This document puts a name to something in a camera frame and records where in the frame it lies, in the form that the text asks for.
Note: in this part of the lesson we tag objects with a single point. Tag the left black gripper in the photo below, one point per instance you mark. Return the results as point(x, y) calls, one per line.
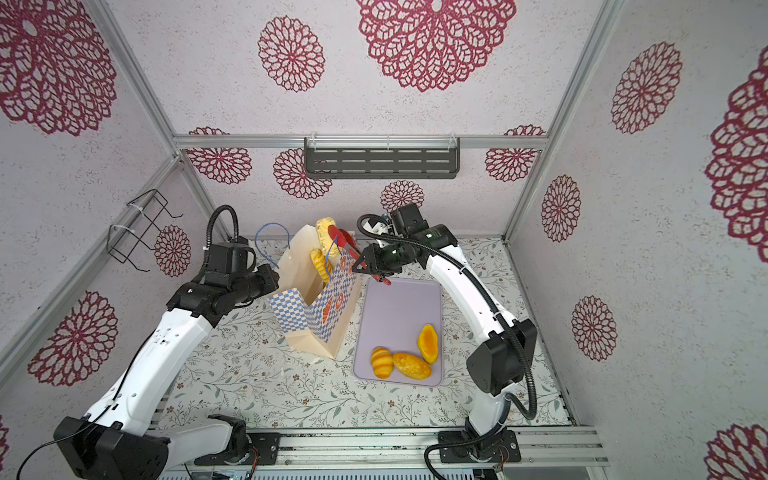
point(271, 282)

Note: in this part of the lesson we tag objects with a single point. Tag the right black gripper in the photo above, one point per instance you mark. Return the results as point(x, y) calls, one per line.
point(376, 264)

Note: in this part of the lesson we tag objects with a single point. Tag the red silicone steel tongs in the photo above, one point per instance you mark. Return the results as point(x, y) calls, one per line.
point(345, 242)

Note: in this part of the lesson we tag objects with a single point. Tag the pale cream fake bun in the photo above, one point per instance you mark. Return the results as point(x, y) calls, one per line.
point(326, 240)

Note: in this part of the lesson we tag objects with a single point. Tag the checkered paper bread bag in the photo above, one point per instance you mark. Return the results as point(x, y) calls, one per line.
point(313, 316)

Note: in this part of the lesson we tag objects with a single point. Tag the small striped fake croissant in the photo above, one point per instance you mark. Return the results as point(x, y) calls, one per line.
point(382, 362)

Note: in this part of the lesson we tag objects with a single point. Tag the yellow orange oval bread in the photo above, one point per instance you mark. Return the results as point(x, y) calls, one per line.
point(428, 344)

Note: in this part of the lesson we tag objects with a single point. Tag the golden oval fake roll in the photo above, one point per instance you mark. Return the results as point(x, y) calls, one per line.
point(411, 366)

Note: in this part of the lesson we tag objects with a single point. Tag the yellow braided fake bread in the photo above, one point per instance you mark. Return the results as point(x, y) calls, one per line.
point(322, 264)

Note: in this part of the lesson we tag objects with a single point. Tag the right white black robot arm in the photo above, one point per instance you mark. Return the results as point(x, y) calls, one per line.
point(501, 364)

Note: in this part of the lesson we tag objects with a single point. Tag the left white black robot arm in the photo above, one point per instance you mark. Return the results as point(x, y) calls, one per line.
point(112, 440)

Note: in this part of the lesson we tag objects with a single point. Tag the lavender plastic tray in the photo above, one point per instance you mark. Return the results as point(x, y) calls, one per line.
point(393, 316)

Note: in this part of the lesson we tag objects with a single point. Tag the grey metal wall shelf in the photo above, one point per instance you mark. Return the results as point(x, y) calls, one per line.
point(387, 160)

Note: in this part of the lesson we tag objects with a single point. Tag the black wire wall rack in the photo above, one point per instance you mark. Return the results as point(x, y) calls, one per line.
point(126, 236)

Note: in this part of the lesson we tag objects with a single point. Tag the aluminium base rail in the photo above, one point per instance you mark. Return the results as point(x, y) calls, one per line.
point(403, 449)

